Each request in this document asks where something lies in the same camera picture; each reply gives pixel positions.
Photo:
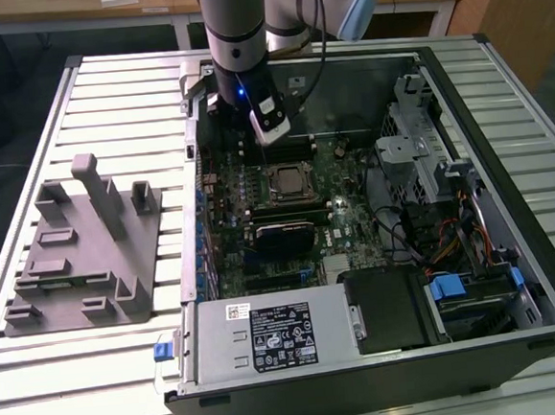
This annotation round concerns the silver CPU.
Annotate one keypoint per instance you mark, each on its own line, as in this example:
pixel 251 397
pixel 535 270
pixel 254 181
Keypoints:
pixel 291 180

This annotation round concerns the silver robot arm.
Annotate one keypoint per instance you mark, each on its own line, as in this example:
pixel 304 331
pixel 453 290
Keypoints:
pixel 234 23

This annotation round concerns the CPU socket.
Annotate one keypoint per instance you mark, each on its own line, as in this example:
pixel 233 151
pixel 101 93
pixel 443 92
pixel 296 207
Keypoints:
pixel 291 199

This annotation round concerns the black RAM slot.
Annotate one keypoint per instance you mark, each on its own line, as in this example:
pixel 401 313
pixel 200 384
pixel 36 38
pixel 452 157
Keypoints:
pixel 288 217
pixel 302 149
pixel 302 155
pixel 287 212
pixel 287 207
pixel 301 144
pixel 301 139
pixel 288 222

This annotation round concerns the green motherboard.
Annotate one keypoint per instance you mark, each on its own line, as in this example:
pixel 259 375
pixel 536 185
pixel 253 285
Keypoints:
pixel 228 192

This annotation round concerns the round coin battery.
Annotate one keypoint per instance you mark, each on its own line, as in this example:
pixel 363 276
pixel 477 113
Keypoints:
pixel 338 152

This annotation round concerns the black graphics card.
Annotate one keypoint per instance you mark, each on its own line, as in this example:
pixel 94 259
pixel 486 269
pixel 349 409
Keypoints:
pixel 285 240

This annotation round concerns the metal drive cage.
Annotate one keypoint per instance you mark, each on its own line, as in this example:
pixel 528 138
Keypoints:
pixel 398 154

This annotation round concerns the black expansion slot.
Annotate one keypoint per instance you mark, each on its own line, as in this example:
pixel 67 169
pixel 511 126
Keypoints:
pixel 271 281

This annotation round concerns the silver chipset heatsink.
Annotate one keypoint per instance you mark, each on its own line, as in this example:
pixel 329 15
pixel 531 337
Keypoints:
pixel 337 265

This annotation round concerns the wooden desk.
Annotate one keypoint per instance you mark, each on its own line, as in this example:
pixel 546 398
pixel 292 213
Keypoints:
pixel 12 19

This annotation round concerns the green RAM stick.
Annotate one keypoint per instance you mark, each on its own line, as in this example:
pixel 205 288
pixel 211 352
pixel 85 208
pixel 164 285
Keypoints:
pixel 72 282

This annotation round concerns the grey power supply unit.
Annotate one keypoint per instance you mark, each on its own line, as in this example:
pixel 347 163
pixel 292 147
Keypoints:
pixel 216 342

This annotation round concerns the black plastic shroud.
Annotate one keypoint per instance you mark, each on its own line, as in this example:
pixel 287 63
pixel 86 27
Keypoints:
pixel 386 309

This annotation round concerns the blue latch clip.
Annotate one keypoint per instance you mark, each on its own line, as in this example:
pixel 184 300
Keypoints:
pixel 163 352

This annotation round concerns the grey parts rack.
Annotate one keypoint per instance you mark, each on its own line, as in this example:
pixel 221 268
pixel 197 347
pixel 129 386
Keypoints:
pixel 74 310

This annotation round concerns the hard disk in blue carrier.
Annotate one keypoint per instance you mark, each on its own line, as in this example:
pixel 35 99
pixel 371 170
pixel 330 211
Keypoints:
pixel 447 288

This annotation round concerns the wooden cabinet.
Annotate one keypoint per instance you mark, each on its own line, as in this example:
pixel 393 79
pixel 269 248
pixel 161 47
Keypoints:
pixel 522 15

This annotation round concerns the black open PC case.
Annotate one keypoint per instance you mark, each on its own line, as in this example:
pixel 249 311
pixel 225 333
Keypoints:
pixel 322 406

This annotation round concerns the small wrist camera box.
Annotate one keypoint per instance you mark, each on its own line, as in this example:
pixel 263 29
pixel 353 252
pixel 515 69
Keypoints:
pixel 214 103

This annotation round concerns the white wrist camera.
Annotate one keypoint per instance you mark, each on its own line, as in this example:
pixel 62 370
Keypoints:
pixel 270 119

